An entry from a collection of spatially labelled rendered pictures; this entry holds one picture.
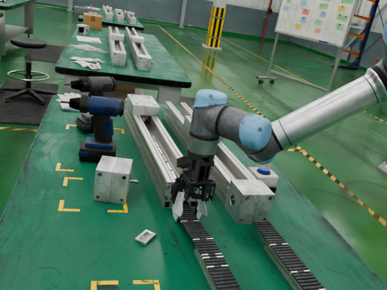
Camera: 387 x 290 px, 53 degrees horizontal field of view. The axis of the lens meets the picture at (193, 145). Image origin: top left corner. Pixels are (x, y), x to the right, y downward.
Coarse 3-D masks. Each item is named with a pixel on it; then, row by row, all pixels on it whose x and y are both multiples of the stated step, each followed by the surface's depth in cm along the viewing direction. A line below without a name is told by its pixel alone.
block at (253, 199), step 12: (240, 180) 114; (252, 180) 115; (228, 192) 114; (240, 192) 107; (252, 192) 108; (264, 192) 109; (228, 204) 114; (240, 204) 107; (252, 204) 108; (264, 204) 109; (240, 216) 108; (252, 216) 110; (264, 216) 111
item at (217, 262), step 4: (204, 260) 86; (208, 260) 86; (212, 260) 87; (216, 260) 87; (220, 260) 87; (224, 260) 88; (208, 264) 85; (212, 264) 86; (216, 264) 86; (220, 264) 86; (224, 264) 87
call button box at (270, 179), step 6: (252, 168) 132; (258, 168) 133; (252, 174) 130; (258, 174) 128; (264, 174) 129; (270, 174) 130; (264, 180) 127; (270, 180) 128; (276, 180) 129; (270, 186) 129; (276, 186) 130
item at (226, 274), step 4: (212, 272) 83; (216, 272) 83; (220, 272) 83; (224, 272) 84; (228, 272) 84; (212, 276) 82; (216, 276) 82; (220, 276) 82; (224, 276) 82; (228, 276) 83; (232, 276) 83
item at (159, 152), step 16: (128, 112) 167; (144, 128) 144; (160, 128) 147; (144, 144) 136; (160, 144) 143; (144, 160) 135; (160, 160) 120; (176, 160) 124; (160, 176) 115; (176, 176) 118; (160, 192) 113
